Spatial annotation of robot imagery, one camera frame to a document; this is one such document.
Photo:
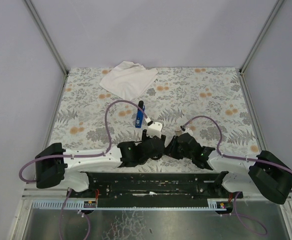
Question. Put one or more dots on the white folded cloth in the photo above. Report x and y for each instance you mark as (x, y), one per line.
(128, 80)

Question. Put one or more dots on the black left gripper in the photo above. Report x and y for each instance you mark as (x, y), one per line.
(159, 144)

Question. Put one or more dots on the left aluminium frame post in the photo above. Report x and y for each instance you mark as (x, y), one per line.
(45, 35)

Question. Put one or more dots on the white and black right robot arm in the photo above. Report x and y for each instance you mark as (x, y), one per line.
(264, 174)

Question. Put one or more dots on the white slotted cable duct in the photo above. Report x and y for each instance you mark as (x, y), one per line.
(55, 204)

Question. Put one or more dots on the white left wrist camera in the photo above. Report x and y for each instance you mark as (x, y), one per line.
(154, 129)

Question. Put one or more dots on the blue stapler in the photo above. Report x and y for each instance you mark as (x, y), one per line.
(140, 115)

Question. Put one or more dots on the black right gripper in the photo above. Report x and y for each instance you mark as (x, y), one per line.
(175, 144)

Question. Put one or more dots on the floral patterned table mat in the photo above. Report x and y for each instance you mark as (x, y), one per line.
(209, 101)

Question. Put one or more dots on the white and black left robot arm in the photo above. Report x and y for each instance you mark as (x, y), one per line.
(69, 168)

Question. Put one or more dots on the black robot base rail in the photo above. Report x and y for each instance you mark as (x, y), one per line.
(154, 189)

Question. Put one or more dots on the aluminium frame post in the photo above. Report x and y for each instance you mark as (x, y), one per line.
(45, 35)
(265, 28)

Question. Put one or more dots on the right aluminium frame post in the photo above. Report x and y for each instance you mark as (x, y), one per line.
(265, 28)

